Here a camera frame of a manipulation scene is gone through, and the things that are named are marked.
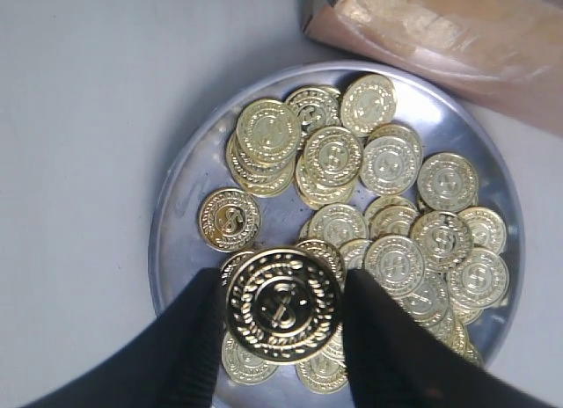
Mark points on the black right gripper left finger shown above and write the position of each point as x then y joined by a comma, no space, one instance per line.
174,362

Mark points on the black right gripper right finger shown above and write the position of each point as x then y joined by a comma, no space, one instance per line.
393,362

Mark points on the gold coin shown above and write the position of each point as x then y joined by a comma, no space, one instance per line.
229,219
283,305

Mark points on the brown cardboard coin box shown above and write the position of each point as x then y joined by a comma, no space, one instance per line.
505,55

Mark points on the round steel plate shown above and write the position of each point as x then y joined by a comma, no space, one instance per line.
177,250

